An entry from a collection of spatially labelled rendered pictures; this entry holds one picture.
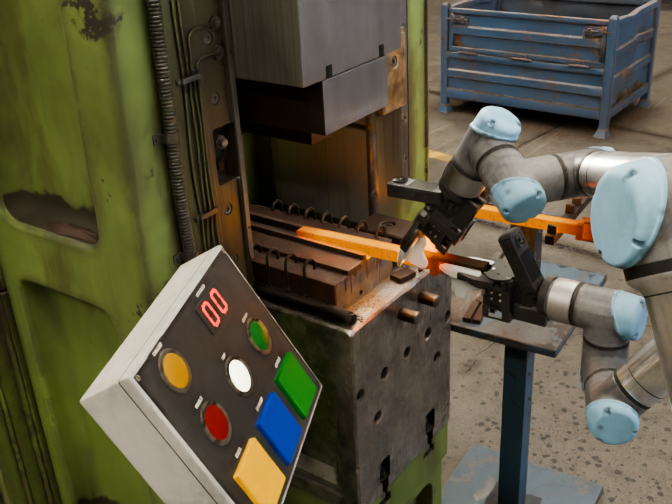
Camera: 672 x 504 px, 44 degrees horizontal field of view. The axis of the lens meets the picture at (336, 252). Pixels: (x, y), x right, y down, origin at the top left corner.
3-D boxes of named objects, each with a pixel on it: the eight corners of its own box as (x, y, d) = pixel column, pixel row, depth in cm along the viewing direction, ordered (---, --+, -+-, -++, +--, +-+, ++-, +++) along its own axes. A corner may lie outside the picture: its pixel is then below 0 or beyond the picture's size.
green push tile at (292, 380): (317, 387, 127) (290, 350, 125) (307, 418, 121) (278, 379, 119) (308, 392, 128) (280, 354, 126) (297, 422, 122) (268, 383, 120)
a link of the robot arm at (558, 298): (569, 293, 137) (587, 273, 143) (542, 287, 139) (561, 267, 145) (566, 333, 140) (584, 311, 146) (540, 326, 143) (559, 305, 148)
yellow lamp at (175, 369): (200, 380, 102) (195, 350, 101) (172, 399, 99) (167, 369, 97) (182, 372, 104) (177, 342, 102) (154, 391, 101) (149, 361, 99)
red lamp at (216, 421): (239, 431, 105) (236, 402, 103) (214, 451, 102) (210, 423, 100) (221, 422, 107) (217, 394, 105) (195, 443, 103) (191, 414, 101)
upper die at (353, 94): (388, 105, 157) (387, 54, 153) (325, 136, 143) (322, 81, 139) (222, 80, 180) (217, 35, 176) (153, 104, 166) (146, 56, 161)
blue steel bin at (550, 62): (652, 105, 562) (665, -6, 529) (606, 139, 506) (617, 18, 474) (492, 83, 630) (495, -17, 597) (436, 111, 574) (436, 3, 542)
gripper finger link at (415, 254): (410, 287, 155) (435, 251, 150) (386, 266, 156) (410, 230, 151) (418, 281, 157) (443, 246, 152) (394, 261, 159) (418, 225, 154)
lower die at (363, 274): (392, 272, 173) (391, 235, 169) (336, 315, 159) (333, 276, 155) (239, 230, 196) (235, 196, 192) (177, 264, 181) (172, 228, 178)
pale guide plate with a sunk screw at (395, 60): (406, 104, 186) (405, 26, 178) (384, 115, 180) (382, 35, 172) (398, 103, 187) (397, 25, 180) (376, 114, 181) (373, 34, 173)
